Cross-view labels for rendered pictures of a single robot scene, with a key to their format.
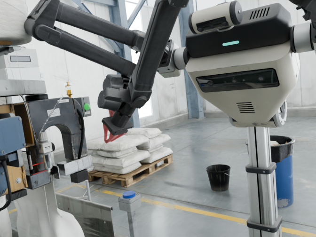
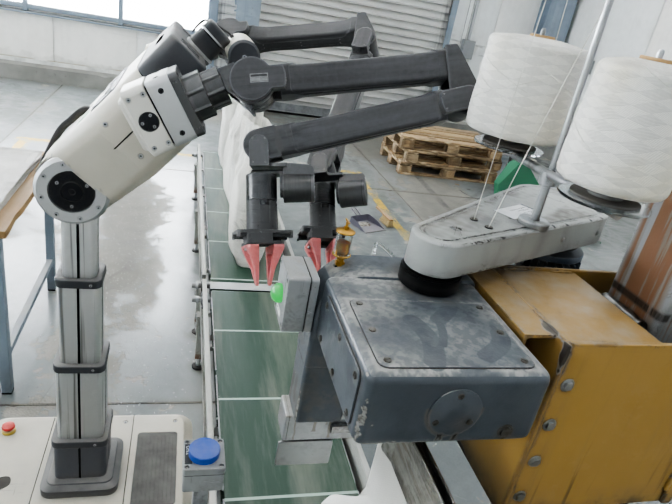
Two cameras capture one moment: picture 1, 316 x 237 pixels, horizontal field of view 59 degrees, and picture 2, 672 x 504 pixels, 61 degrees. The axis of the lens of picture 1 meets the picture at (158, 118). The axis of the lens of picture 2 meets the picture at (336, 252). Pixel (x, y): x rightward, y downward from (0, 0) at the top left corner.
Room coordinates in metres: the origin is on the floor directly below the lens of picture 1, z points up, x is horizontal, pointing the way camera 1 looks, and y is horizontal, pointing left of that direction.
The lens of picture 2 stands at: (1.86, 0.80, 1.69)
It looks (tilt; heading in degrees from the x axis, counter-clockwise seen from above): 24 degrees down; 215
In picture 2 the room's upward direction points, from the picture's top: 11 degrees clockwise
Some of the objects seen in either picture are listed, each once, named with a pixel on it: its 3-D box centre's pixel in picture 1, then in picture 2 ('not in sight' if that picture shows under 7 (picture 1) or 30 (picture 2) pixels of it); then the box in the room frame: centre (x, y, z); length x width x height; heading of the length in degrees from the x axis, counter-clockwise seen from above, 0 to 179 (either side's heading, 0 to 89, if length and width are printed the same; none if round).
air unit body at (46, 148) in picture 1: (46, 152); not in sight; (1.04, 0.43, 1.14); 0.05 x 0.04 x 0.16; 142
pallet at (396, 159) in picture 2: not in sight; (436, 162); (-4.25, -2.22, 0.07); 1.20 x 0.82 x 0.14; 140
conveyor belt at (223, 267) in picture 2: not in sight; (236, 206); (-0.56, -1.72, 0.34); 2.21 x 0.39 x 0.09; 52
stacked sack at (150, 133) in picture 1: (140, 133); not in sight; (4.66, 0.32, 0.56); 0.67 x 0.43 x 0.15; 52
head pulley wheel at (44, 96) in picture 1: (36, 98); (429, 274); (1.16, 0.49, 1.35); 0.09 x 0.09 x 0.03
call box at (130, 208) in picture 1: (130, 201); (203, 464); (1.27, 0.18, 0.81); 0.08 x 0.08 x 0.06; 52
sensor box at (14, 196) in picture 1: (16, 194); not in sight; (0.99, 0.55, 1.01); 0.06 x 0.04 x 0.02; 142
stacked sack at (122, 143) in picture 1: (125, 142); not in sight; (4.03, 0.51, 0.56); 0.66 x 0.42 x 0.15; 142
